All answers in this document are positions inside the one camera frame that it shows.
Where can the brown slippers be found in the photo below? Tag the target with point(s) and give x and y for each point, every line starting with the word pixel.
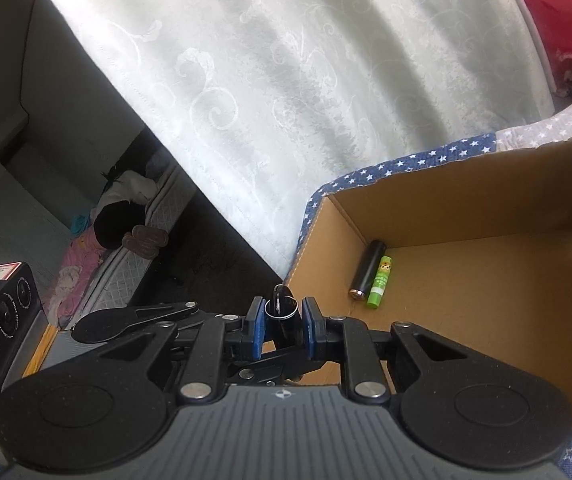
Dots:
pixel 146 241

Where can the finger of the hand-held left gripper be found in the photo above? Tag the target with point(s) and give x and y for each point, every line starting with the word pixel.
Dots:
pixel 116 322

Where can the white patterned curtain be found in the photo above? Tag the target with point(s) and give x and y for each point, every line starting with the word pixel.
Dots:
pixel 266 85

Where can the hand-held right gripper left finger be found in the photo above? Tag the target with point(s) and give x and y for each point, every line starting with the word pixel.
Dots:
pixel 255 322

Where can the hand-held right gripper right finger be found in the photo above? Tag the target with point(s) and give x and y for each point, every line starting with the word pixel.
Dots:
pixel 311 325

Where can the green lip balm tube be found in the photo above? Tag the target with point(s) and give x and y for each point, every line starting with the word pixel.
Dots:
pixel 380 282

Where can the blue star-printed cloth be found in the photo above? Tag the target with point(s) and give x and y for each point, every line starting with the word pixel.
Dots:
pixel 416 162

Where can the pile of clothes and slippers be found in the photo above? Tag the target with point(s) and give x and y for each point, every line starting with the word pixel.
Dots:
pixel 136 280

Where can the cardboard box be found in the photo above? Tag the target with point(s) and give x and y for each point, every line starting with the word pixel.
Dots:
pixel 466 285

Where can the black key fob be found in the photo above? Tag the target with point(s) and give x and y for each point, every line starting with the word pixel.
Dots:
pixel 283 330

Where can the black and white clothes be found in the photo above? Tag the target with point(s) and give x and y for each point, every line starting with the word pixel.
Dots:
pixel 116 220

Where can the pink cloth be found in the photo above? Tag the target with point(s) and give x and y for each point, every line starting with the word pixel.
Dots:
pixel 78 270

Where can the black lipstick tube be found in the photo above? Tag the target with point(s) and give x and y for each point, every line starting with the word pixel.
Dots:
pixel 368 267

